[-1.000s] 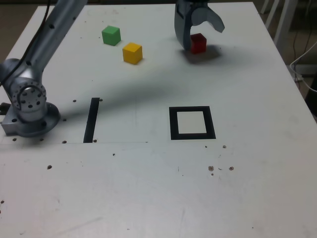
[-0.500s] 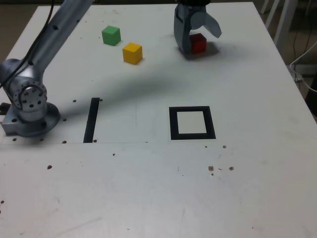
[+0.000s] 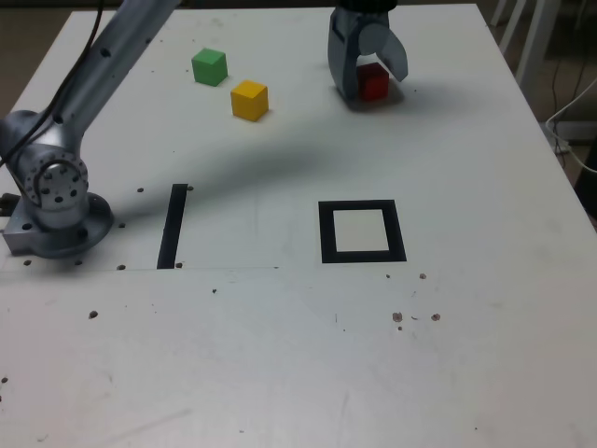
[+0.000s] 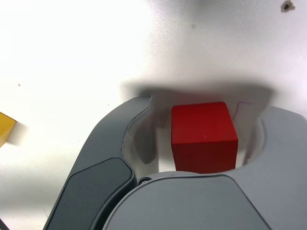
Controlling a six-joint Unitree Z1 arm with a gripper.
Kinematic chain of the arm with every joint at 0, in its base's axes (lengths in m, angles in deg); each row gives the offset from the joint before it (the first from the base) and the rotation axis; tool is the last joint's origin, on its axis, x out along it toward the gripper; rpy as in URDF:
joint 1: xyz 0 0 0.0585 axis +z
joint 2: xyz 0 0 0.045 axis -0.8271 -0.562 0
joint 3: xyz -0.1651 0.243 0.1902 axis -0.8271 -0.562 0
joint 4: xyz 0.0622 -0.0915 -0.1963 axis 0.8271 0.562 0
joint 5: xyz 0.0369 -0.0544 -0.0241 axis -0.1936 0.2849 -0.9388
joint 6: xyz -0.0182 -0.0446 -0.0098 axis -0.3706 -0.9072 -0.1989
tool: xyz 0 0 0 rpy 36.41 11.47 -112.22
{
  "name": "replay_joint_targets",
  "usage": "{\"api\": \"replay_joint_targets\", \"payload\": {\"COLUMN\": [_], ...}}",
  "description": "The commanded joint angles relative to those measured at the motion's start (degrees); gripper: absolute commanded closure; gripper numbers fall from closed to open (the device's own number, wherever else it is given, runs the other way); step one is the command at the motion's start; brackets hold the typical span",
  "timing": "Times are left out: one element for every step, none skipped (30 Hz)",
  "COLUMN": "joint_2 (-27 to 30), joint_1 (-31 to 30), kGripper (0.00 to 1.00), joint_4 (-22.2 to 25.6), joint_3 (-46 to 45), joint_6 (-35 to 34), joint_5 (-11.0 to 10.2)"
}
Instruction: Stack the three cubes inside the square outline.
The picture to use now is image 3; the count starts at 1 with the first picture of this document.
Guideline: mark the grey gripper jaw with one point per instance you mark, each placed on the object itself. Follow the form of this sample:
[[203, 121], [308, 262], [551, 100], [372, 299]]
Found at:
[[382, 42]]

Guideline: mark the white metal furniture leg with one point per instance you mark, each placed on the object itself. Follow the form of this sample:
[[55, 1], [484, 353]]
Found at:
[[499, 11]]

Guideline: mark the green cube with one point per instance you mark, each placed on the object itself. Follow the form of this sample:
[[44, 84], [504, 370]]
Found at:
[[209, 67]]

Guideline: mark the black tape square outline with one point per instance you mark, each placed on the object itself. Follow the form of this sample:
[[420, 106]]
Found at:
[[326, 233]]

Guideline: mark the red cube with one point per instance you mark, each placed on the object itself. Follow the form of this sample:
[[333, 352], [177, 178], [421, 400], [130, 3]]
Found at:
[[373, 84]]

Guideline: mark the white metal furniture frame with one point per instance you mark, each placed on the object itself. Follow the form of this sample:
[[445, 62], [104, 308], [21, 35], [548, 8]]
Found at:
[[531, 42]]

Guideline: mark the black tape strip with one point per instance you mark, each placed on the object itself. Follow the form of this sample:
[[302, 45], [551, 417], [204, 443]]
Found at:
[[170, 228]]

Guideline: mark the yellow cube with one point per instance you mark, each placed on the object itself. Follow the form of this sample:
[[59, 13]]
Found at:
[[249, 102]]

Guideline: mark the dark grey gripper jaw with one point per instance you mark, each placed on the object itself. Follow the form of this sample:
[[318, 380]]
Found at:
[[342, 60]]

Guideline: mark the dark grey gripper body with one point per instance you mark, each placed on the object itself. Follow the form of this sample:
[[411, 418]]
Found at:
[[368, 16]]

